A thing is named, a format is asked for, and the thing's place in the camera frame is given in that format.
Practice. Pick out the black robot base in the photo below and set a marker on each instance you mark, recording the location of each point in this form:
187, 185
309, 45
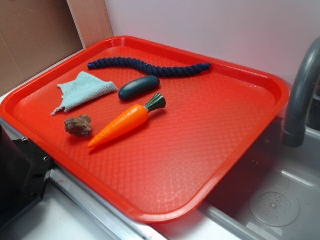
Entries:
24, 171

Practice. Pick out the dark green plastic pickle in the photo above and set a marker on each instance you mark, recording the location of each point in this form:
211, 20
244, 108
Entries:
138, 87

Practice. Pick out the red plastic tray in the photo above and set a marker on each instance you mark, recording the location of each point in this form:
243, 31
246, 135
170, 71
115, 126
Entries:
167, 167

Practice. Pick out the orange plastic carrot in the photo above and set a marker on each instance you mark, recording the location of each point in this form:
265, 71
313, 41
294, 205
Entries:
129, 120

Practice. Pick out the brown rock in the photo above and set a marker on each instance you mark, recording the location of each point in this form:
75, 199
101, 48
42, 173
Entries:
79, 126

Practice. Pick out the light blue cloth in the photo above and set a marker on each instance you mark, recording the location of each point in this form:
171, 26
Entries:
83, 89

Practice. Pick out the grey sink faucet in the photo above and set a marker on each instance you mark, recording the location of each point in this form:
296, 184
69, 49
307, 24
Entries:
303, 109

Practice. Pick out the grey toy sink basin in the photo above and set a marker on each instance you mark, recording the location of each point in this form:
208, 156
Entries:
273, 192

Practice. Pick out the brown cardboard panel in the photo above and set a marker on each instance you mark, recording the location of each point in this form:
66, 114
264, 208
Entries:
37, 34

